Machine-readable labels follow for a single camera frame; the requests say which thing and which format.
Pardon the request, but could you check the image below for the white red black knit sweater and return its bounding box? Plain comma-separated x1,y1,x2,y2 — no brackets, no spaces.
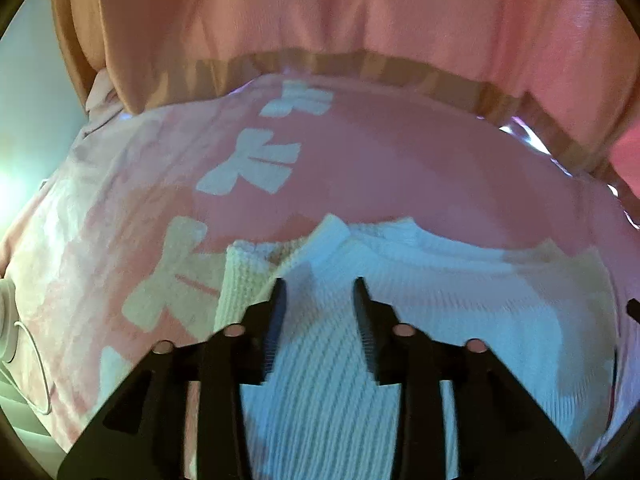
216,216,617,479

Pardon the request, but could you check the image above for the white nightstand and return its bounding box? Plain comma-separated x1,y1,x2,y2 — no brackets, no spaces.
0,367,66,478

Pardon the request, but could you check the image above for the white perforated bedside lamp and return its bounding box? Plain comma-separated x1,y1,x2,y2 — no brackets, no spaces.
0,278,18,363

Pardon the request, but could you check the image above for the pink bed sheet with bows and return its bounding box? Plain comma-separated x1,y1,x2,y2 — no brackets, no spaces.
1,76,639,463

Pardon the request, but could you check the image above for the pink curtain with tan hem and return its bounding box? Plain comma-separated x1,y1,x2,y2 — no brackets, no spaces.
52,0,639,186

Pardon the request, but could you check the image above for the white lamp cable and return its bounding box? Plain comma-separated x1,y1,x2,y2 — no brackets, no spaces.
0,320,56,417

